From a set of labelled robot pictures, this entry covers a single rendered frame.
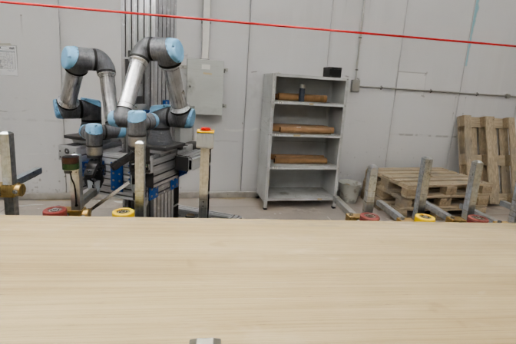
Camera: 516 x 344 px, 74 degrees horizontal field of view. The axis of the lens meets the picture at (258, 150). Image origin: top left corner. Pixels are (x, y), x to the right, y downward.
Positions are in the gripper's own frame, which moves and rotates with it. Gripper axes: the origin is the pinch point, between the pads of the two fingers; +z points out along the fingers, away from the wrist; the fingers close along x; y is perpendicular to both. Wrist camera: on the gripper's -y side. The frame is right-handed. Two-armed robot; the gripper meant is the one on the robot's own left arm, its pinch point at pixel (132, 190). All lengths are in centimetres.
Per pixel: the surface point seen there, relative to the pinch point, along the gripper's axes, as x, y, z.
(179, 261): -64, 5, 2
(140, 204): -13.6, 1.7, 2.1
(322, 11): 204, 240, -140
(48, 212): -14.3, -30.9, 1.4
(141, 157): -13.7, 2.1, -18.1
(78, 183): -5.4, -20.9, -6.4
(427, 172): -56, 119, -16
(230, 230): -49, 27, 2
